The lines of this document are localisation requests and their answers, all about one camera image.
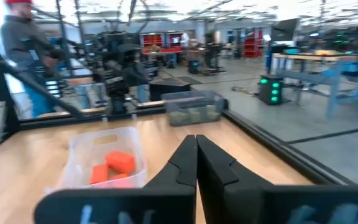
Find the black aluminium table frame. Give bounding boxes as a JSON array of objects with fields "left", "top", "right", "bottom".
[{"left": 0, "top": 0, "right": 357, "bottom": 187}]

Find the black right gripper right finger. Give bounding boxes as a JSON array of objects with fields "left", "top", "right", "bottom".
[{"left": 196, "top": 134, "right": 358, "bottom": 224}]

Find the wide red rectangular block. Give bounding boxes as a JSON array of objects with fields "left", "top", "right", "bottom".
[{"left": 88, "top": 163, "right": 110, "bottom": 185}]

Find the black box with green lights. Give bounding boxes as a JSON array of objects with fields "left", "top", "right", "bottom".
[{"left": 258, "top": 74, "right": 284, "bottom": 106}]

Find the clear plastic bin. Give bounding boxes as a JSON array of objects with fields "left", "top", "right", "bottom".
[{"left": 44, "top": 126, "right": 149, "bottom": 195}]

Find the smoky grey plastic bin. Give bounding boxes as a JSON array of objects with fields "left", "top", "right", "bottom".
[{"left": 160, "top": 90, "right": 227, "bottom": 128}]

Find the red shelving unit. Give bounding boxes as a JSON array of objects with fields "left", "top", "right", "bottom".
[
  {"left": 243, "top": 29, "right": 265, "bottom": 59},
  {"left": 140, "top": 33, "right": 165, "bottom": 49}
]

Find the blue metal workbench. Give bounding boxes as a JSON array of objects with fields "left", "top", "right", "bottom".
[{"left": 272, "top": 52, "right": 358, "bottom": 119}]

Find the person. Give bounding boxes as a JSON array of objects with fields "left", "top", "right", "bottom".
[{"left": 0, "top": 0, "right": 59, "bottom": 118}]

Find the black monitor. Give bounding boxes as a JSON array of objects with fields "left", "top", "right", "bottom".
[{"left": 270, "top": 17, "right": 301, "bottom": 43}]

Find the black floor case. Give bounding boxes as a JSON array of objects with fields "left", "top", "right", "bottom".
[{"left": 149, "top": 80, "right": 193, "bottom": 102}]

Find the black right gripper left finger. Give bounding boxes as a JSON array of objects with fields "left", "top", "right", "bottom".
[{"left": 32, "top": 134, "right": 198, "bottom": 224}]

